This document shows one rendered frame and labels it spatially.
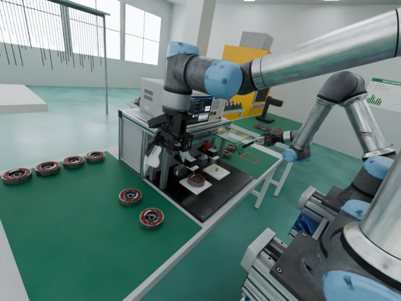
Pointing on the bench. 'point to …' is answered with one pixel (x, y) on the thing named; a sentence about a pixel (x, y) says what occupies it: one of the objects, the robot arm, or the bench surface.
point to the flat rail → (203, 138)
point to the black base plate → (214, 199)
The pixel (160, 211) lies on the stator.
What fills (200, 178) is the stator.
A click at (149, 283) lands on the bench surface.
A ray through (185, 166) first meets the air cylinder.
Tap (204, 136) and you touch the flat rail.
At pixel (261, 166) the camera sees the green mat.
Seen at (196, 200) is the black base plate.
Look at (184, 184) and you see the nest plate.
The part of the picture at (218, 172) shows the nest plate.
